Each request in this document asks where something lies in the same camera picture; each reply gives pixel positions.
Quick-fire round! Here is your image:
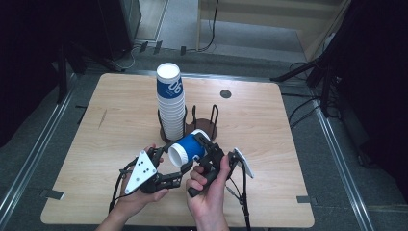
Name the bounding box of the person's right hand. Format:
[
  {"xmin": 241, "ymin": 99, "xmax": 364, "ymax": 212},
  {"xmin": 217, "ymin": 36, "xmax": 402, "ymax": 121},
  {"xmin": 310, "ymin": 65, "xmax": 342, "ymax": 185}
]
[{"xmin": 185, "ymin": 155, "xmax": 233, "ymax": 220}]

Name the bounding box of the person's left hand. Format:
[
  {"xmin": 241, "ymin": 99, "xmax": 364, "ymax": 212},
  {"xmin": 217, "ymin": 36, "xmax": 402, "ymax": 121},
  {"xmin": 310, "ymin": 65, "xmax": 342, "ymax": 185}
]
[{"xmin": 118, "ymin": 144, "xmax": 171, "ymax": 216}]

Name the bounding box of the black wire cup holder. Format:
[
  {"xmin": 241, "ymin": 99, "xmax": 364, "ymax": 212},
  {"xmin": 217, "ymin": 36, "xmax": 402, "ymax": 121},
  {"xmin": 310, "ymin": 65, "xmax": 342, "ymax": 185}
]
[{"xmin": 157, "ymin": 104, "xmax": 219, "ymax": 144}]

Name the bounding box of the hand-held gripper cable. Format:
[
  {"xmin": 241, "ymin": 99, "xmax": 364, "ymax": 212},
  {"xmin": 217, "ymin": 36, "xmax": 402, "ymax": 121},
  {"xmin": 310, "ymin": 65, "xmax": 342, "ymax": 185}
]
[
  {"xmin": 108, "ymin": 157, "xmax": 139, "ymax": 214},
  {"xmin": 224, "ymin": 159, "xmax": 252, "ymax": 231}
]

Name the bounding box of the black floor cable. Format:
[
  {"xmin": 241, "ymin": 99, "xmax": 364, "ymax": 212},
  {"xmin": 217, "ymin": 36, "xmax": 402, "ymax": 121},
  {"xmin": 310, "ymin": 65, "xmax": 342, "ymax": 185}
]
[{"xmin": 281, "ymin": 91, "xmax": 323, "ymax": 130}]

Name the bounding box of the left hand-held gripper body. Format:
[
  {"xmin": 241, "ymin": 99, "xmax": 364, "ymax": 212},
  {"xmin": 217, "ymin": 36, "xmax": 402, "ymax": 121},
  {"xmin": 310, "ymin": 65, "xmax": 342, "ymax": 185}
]
[{"xmin": 123, "ymin": 149, "xmax": 184, "ymax": 195}]

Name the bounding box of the right hand-held gripper cable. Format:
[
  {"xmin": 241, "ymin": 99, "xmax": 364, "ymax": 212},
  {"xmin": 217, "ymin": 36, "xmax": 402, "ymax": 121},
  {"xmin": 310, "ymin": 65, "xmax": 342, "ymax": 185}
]
[{"xmin": 224, "ymin": 159, "xmax": 252, "ymax": 231}]

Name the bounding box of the black tripod stand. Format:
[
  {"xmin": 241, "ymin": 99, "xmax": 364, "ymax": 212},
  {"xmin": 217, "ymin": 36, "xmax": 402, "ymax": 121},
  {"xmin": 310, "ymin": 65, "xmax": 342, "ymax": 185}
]
[{"xmin": 269, "ymin": 47, "xmax": 341, "ymax": 118}]

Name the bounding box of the metal floor rail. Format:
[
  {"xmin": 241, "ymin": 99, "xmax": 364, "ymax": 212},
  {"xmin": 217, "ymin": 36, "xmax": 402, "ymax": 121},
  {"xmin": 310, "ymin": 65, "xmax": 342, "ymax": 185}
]
[
  {"xmin": 0, "ymin": 72, "xmax": 77, "ymax": 213},
  {"xmin": 315, "ymin": 104, "xmax": 374, "ymax": 231}
]

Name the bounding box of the black hanging cable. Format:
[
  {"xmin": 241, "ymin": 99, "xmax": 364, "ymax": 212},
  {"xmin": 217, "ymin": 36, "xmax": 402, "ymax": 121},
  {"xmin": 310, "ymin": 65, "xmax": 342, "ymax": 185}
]
[{"xmin": 186, "ymin": 0, "xmax": 220, "ymax": 53}]

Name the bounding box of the grey tape marker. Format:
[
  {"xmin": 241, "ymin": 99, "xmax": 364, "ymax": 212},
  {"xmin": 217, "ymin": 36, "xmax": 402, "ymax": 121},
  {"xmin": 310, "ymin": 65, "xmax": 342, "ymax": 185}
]
[
  {"xmin": 295, "ymin": 195, "xmax": 319, "ymax": 205},
  {"xmin": 39, "ymin": 189, "xmax": 65, "ymax": 201}
]

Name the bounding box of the stack of white paper cups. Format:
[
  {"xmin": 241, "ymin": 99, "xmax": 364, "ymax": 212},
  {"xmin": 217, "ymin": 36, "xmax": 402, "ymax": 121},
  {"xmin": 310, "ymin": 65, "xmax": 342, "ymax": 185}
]
[{"xmin": 156, "ymin": 62, "xmax": 187, "ymax": 141}]

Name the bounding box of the left hand-held gripper cable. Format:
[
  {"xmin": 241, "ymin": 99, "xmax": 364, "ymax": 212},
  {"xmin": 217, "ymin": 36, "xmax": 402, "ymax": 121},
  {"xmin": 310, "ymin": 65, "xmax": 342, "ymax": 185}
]
[{"xmin": 108, "ymin": 157, "xmax": 139, "ymax": 214}]

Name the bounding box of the dark cabinet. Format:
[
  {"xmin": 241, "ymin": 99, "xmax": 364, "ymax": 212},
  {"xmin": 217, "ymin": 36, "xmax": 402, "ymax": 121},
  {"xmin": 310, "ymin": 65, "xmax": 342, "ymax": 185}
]
[{"xmin": 97, "ymin": 0, "xmax": 142, "ymax": 61}]

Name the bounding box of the black metal stand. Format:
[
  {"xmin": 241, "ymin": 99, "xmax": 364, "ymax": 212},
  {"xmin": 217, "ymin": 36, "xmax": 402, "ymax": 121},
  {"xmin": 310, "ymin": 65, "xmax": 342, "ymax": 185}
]
[{"xmin": 56, "ymin": 42, "xmax": 69, "ymax": 104}]

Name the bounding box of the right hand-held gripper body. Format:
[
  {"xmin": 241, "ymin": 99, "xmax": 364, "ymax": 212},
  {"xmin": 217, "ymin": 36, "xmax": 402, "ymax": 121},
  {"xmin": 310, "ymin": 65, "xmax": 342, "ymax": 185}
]
[{"xmin": 187, "ymin": 141, "xmax": 255, "ymax": 198}]

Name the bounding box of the white floor cable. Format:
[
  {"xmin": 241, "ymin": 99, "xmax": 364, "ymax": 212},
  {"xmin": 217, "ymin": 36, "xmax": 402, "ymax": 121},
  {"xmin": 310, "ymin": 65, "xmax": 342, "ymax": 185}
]
[{"xmin": 113, "ymin": 44, "xmax": 142, "ymax": 71}]

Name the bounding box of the blue paper cup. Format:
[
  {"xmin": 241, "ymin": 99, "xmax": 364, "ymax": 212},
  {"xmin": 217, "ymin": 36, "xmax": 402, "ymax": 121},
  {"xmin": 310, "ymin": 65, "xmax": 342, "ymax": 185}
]
[{"xmin": 167, "ymin": 128, "xmax": 212, "ymax": 168}]

